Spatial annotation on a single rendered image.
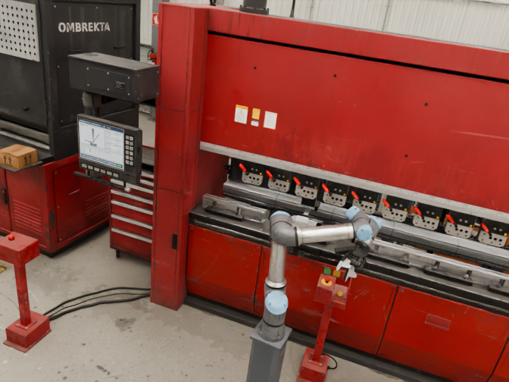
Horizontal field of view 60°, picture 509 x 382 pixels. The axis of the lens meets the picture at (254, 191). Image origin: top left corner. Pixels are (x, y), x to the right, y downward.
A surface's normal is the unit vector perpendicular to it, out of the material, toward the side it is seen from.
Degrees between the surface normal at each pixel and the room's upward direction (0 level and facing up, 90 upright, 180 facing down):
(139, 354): 0
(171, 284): 90
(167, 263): 90
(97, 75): 90
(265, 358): 90
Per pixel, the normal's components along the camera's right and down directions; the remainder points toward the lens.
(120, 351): 0.12, -0.90
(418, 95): -0.33, 0.36
